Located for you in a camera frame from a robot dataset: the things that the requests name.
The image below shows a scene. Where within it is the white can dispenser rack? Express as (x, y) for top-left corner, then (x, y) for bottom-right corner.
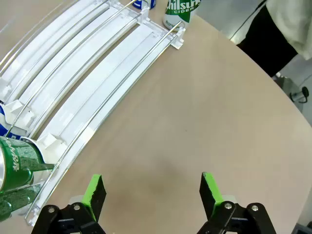
(0, 0), (186, 227)

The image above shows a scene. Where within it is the green Chilsung cider can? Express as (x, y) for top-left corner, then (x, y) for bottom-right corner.
(162, 0), (202, 30)
(0, 136), (55, 193)

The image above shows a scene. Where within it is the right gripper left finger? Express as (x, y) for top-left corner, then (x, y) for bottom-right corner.
(31, 174), (107, 234)

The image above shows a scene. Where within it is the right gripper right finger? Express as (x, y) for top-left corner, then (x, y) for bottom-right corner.
(196, 172), (277, 234)

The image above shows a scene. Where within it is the person in white sweatshirt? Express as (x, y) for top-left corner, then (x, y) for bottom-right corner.
(235, 0), (312, 78)

